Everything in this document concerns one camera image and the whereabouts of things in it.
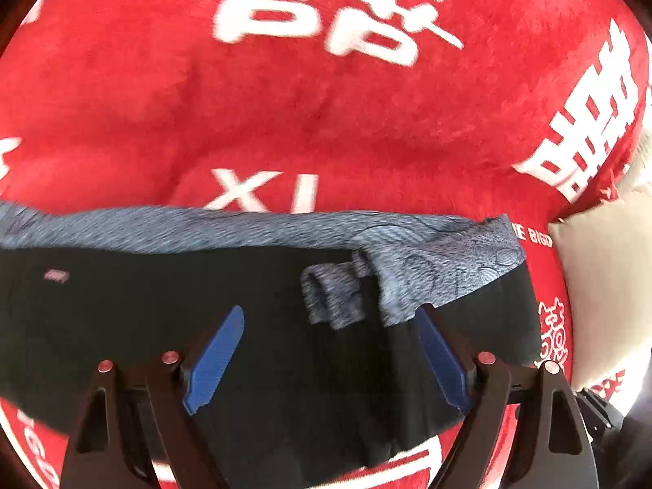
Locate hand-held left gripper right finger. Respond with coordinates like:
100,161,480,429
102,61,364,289
414,303,599,489

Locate black pants with blue stripes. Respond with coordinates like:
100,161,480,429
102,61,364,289
0,201,543,489

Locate off-white cloth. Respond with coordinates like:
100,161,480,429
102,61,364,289
547,127,652,394

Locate red printed blanket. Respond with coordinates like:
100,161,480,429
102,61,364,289
0,0,652,489

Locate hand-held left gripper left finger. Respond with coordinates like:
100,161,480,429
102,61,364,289
60,306,245,489

